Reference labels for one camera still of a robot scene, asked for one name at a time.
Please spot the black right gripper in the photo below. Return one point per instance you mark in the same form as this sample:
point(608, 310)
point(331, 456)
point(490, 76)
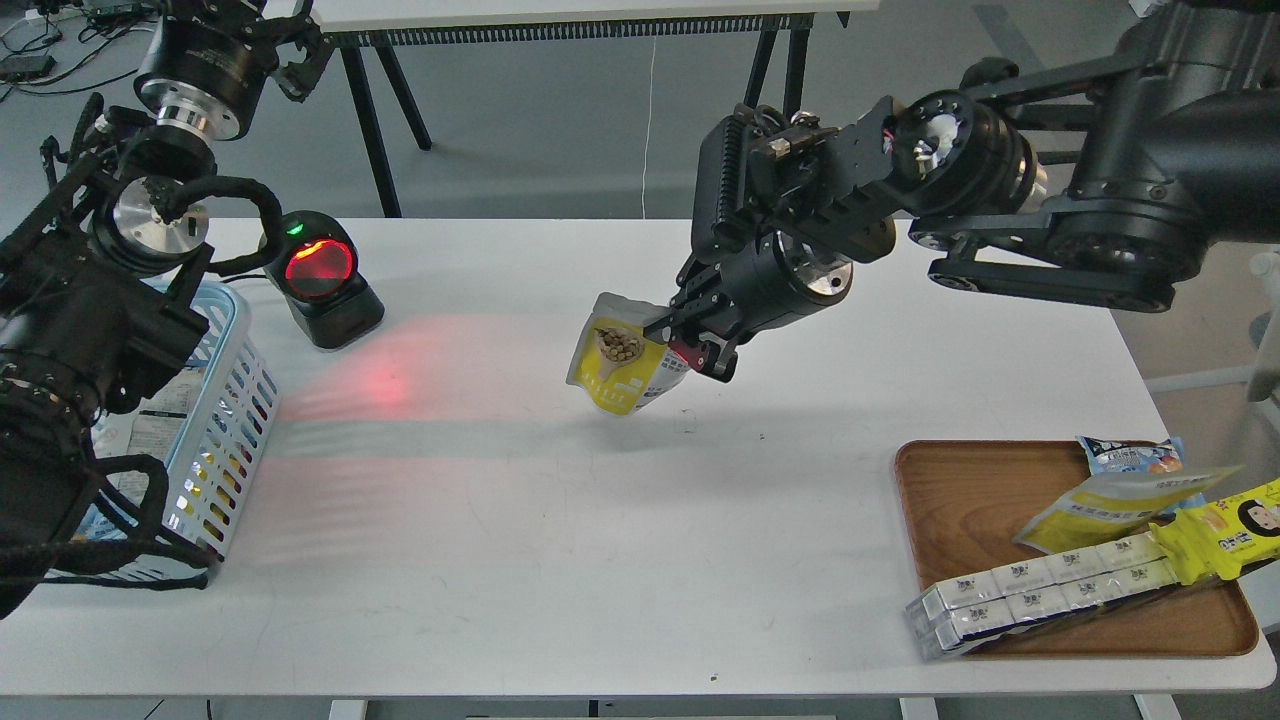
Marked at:
point(773, 282)

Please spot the yellow white snack pouch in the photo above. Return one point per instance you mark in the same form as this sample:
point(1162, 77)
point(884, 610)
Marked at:
point(620, 370)

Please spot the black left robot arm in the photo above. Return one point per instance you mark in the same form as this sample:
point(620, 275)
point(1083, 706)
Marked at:
point(99, 279)

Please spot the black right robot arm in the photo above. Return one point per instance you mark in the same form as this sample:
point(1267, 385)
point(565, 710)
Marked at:
point(1103, 183)

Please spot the white boxed snack multipack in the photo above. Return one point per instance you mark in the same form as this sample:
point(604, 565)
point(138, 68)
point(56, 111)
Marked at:
point(959, 614)

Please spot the blue snack bag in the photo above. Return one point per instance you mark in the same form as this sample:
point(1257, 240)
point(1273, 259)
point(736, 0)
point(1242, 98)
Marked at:
point(1107, 456)

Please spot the light blue plastic basket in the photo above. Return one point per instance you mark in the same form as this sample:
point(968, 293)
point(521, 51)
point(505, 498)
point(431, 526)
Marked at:
point(235, 413)

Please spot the white snack package in basket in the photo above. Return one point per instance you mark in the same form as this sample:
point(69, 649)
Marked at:
point(164, 426)

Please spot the yellow snack packet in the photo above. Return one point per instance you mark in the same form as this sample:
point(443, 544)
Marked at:
point(1222, 538)

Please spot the brown wooden tray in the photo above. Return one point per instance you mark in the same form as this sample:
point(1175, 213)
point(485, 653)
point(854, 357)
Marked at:
point(964, 501)

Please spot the black barcode scanner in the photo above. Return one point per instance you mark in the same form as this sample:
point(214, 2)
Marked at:
point(317, 272)

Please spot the yellow white pouch on tray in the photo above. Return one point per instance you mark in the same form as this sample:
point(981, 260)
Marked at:
point(1109, 506)

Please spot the background table with black legs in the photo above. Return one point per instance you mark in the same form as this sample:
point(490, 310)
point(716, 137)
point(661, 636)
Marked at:
point(590, 127)

